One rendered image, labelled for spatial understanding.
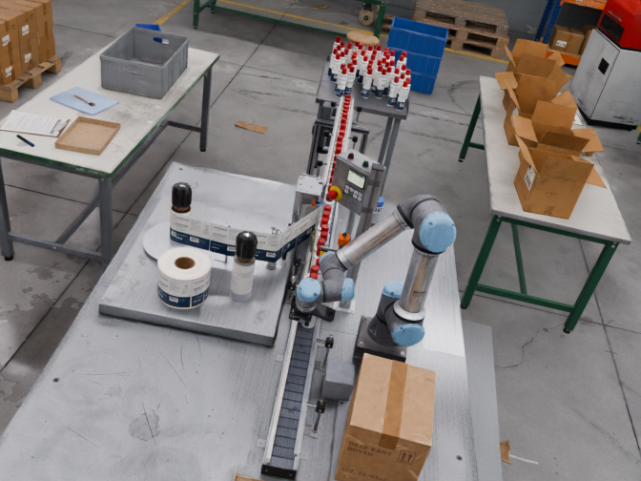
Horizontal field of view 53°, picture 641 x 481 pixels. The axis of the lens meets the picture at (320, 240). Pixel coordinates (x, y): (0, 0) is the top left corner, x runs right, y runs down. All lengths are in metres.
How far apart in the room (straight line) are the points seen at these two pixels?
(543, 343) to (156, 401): 2.67
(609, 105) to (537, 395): 4.40
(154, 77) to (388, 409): 2.83
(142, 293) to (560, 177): 2.34
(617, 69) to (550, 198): 3.80
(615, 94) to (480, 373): 5.38
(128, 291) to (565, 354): 2.71
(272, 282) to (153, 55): 2.54
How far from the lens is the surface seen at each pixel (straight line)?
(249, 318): 2.53
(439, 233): 2.08
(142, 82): 4.27
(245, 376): 2.39
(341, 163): 2.43
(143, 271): 2.71
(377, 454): 2.02
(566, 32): 9.35
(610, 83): 7.58
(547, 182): 3.82
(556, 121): 4.52
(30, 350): 3.68
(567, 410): 3.95
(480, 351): 2.74
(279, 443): 2.16
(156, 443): 2.20
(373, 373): 2.08
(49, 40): 6.52
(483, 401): 2.56
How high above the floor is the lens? 2.60
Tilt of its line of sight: 35 degrees down
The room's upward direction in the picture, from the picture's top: 11 degrees clockwise
